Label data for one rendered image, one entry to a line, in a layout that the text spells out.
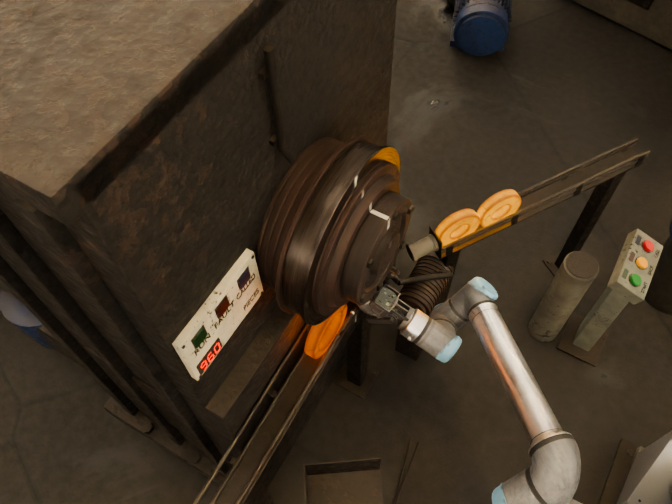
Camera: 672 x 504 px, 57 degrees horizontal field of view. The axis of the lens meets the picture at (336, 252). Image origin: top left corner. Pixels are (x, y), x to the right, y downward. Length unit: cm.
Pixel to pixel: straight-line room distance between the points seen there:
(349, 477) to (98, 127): 121
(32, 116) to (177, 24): 26
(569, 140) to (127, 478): 254
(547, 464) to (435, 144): 197
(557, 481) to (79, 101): 130
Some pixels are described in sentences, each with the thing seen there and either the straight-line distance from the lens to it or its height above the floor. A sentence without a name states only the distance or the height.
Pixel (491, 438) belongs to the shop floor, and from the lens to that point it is 252.
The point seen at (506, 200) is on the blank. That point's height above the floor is 78.
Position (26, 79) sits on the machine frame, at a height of 176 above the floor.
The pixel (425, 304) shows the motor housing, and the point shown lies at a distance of 210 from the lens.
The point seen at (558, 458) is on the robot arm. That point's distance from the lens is 163.
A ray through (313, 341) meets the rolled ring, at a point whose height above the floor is 80.
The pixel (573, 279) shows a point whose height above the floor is 50.
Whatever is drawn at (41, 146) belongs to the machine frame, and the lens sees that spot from 92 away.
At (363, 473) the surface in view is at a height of 61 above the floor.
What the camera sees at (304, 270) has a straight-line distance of 132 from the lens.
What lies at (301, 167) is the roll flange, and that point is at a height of 131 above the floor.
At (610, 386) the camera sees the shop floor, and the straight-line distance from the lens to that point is 272.
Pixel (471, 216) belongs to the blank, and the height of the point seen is 77.
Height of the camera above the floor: 237
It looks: 58 degrees down
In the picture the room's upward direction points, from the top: 2 degrees counter-clockwise
